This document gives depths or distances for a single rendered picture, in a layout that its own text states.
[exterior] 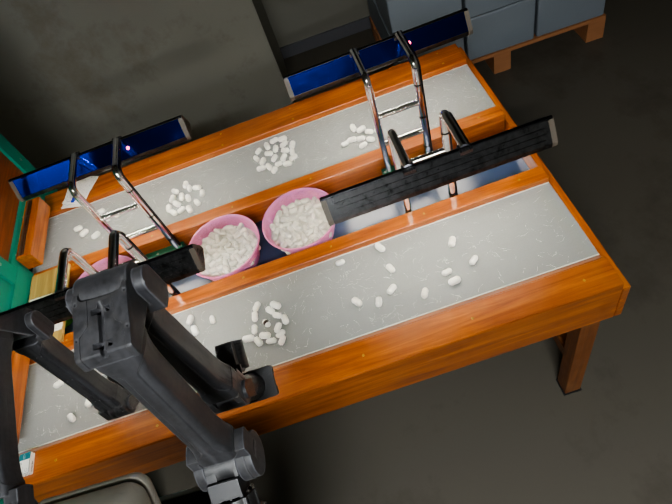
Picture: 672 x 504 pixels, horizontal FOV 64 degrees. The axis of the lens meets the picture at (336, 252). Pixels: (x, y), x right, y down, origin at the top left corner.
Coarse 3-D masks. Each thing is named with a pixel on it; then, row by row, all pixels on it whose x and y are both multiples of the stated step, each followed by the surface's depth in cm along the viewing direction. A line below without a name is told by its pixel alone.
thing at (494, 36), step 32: (384, 0) 272; (416, 0) 269; (448, 0) 273; (480, 0) 276; (512, 0) 280; (544, 0) 283; (576, 0) 287; (384, 32) 309; (480, 32) 290; (512, 32) 294; (544, 32) 299; (576, 32) 315
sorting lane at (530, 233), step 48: (528, 192) 168; (384, 240) 172; (432, 240) 167; (480, 240) 163; (528, 240) 159; (576, 240) 155; (288, 288) 171; (336, 288) 166; (384, 288) 162; (432, 288) 158; (480, 288) 154; (240, 336) 165; (288, 336) 160; (336, 336) 156; (48, 384) 173; (48, 432) 162
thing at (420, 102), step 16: (400, 32) 169; (352, 48) 170; (416, 64) 161; (368, 80) 161; (416, 80) 164; (368, 96) 165; (416, 96) 170; (384, 112) 172; (384, 144) 181; (384, 160) 187
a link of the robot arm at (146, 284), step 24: (144, 264) 70; (144, 288) 69; (168, 312) 80; (168, 336) 78; (192, 336) 86; (168, 360) 82; (192, 360) 84; (216, 360) 93; (192, 384) 90; (216, 384) 92; (240, 384) 99; (216, 408) 98
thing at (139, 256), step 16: (112, 240) 147; (128, 240) 156; (64, 256) 149; (80, 256) 156; (112, 256) 144; (144, 256) 162; (64, 272) 146; (96, 272) 162; (64, 288) 143; (176, 288) 177
